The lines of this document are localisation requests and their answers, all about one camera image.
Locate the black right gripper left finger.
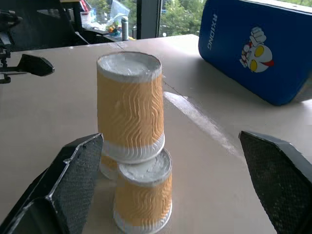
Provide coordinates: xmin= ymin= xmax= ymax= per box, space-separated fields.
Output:
xmin=0 ymin=133 xmax=104 ymax=234

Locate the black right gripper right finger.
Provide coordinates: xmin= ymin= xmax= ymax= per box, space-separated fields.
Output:
xmin=238 ymin=130 xmax=312 ymax=234

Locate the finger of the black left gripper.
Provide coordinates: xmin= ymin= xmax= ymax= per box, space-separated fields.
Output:
xmin=0 ymin=9 xmax=23 ymax=27
xmin=18 ymin=54 xmax=55 ymax=77

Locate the orange ribbed paper cup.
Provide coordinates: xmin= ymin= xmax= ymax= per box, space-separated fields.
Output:
xmin=113 ymin=148 xmax=173 ymax=234
xmin=96 ymin=51 xmax=166 ymax=165
xmin=99 ymin=145 xmax=120 ymax=180

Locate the black office chair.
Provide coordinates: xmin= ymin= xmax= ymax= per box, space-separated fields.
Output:
xmin=9 ymin=0 xmax=90 ymax=52

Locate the colourful toy pile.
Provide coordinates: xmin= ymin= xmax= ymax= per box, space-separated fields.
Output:
xmin=107 ymin=21 xmax=122 ymax=37

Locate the grey metal water bottle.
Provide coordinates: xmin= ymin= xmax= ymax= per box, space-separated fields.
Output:
xmin=121 ymin=16 xmax=129 ymax=41

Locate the clear plastic bag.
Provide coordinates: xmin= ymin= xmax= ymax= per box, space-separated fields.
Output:
xmin=109 ymin=0 xmax=131 ymax=23

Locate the blue cartoon print box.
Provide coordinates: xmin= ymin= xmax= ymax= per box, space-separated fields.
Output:
xmin=197 ymin=0 xmax=312 ymax=106

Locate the dark window frame post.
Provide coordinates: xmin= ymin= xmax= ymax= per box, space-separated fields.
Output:
xmin=136 ymin=0 xmax=161 ymax=40

